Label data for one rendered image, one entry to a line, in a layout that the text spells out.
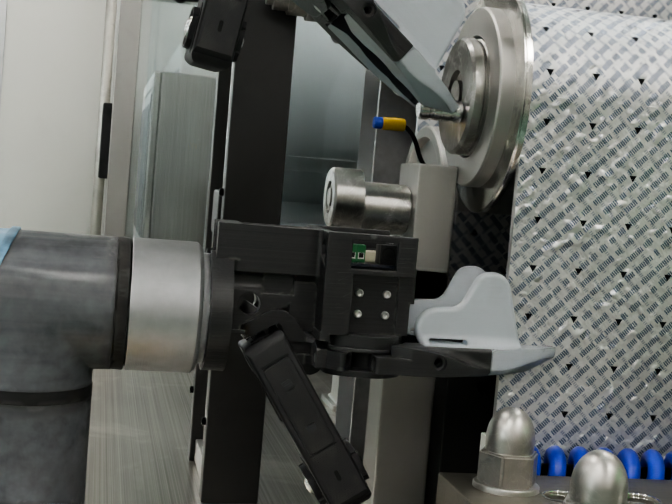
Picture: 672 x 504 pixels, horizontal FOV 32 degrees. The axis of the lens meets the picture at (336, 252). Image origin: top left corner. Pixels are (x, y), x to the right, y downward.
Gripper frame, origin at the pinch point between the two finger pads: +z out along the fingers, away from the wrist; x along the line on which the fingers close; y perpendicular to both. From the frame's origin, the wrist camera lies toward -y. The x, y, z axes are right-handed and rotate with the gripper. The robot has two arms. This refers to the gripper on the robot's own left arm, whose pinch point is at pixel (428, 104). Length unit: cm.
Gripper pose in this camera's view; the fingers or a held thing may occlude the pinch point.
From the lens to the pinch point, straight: 74.3
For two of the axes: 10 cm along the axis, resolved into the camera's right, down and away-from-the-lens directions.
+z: 7.0, 6.9, 2.0
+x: -2.0, -0.8, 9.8
